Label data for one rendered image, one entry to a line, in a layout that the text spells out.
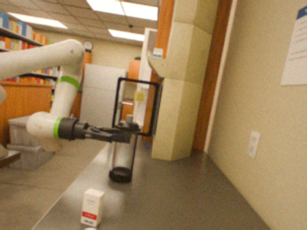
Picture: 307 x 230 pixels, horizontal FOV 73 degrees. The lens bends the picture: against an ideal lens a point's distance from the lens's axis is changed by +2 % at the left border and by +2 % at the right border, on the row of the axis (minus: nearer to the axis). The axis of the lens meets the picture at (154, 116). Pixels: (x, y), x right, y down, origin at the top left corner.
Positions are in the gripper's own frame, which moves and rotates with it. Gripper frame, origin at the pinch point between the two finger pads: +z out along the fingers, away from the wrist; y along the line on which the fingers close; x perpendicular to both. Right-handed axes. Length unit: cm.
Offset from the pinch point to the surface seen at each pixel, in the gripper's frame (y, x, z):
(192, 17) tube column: 34, -62, 24
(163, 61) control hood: 32, -36, 12
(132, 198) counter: -14.5, 18.5, 6.7
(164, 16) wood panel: 70, -73, 9
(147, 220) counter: -26.0, 18.5, 12.5
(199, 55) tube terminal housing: 40, -44, 33
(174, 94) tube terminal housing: 32.4, -19.8, 20.6
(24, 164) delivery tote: 186, 104, -152
